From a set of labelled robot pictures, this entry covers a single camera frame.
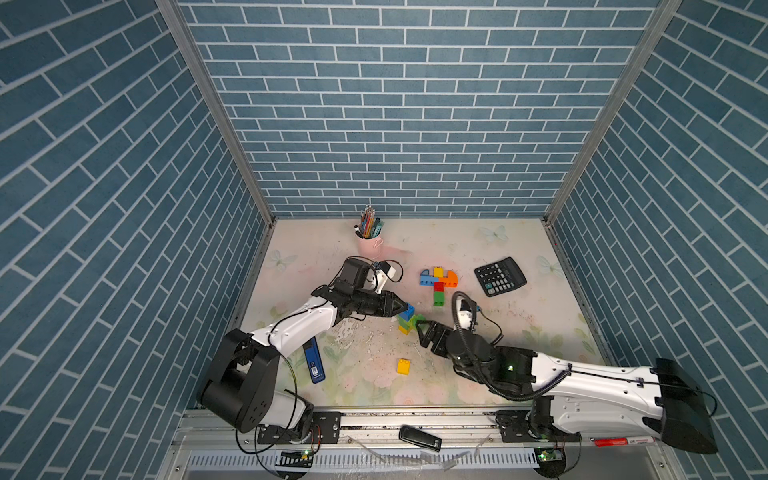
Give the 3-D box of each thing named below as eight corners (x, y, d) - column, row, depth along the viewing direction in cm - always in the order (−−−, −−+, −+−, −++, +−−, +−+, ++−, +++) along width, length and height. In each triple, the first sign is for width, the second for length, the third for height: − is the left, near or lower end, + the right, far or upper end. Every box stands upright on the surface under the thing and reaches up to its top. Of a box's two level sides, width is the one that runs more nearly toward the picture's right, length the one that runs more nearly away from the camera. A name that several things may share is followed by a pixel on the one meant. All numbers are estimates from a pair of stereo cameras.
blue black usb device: (314, 385, 82) (310, 380, 79) (305, 348, 89) (301, 342, 85) (327, 379, 83) (324, 374, 80) (317, 343, 90) (314, 337, 86)
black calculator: (487, 297, 100) (489, 292, 98) (472, 272, 107) (474, 267, 104) (525, 285, 103) (528, 280, 101) (509, 262, 110) (511, 257, 108)
